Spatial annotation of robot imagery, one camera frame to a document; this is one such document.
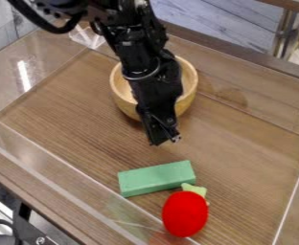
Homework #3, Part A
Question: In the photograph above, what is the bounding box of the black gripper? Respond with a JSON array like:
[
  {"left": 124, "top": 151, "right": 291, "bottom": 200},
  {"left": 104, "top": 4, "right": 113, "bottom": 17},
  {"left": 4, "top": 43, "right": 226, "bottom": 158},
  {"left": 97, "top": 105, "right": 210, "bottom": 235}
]
[{"left": 121, "top": 51, "right": 183, "bottom": 145}]

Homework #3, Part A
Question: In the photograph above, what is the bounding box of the green rectangular block stick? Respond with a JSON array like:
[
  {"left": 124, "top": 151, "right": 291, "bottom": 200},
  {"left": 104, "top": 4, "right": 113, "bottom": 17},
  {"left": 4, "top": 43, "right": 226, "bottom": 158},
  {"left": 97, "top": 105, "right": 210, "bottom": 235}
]
[{"left": 117, "top": 160, "right": 196, "bottom": 197}]

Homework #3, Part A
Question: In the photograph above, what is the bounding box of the red felt strawberry toy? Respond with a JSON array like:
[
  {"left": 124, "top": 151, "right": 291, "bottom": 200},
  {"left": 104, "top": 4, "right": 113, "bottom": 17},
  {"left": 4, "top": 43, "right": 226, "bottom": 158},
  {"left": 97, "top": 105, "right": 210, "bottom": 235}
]
[{"left": 161, "top": 183, "right": 210, "bottom": 237}]

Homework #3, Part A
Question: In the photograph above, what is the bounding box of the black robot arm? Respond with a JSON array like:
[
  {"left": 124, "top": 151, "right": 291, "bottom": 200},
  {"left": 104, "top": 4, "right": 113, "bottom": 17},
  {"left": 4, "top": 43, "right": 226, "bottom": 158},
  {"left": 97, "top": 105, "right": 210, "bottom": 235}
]
[{"left": 34, "top": 0, "right": 183, "bottom": 145}]

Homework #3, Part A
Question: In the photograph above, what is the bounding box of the wooden brown bowl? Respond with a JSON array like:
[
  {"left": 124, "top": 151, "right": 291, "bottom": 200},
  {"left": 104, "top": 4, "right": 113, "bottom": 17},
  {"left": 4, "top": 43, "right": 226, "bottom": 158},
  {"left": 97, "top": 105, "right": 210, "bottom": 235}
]
[{"left": 109, "top": 56, "right": 199, "bottom": 122}]

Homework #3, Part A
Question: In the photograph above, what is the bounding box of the black table leg clamp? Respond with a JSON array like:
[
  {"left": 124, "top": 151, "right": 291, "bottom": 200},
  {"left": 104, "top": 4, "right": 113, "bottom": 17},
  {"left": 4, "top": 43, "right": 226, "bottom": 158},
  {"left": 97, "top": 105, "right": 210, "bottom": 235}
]
[{"left": 0, "top": 202, "right": 58, "bottom": 245}]

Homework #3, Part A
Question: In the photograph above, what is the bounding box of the metal chair frame background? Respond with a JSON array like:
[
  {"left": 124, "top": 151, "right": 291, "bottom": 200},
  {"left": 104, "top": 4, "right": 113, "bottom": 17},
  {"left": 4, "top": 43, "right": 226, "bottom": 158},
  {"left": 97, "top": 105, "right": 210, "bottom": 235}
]
[{"left": 272, "top": 10, "right": 299, "bottom": 60}]

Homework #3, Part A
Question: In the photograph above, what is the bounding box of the black cable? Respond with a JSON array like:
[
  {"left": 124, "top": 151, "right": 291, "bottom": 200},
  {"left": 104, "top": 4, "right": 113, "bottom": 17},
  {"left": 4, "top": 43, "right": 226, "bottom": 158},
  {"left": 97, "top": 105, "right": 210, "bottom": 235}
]
[{"left": 8, "top": 0, "right": 89, "bottom": 34}]

